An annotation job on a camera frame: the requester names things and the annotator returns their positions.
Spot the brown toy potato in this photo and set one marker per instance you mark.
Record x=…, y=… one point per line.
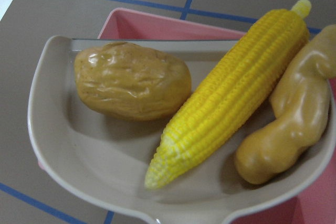
x=131, y=82

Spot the yellow toy corn cob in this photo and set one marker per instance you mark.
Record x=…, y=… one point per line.
x=229, y=94

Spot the beige plastic dustpan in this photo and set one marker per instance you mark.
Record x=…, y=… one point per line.
x=103, y=160

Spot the tan toy ginger root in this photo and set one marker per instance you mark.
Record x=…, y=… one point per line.
x=300, y=103

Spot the pink plastic bin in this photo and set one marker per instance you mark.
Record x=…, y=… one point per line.
x=202, y=46

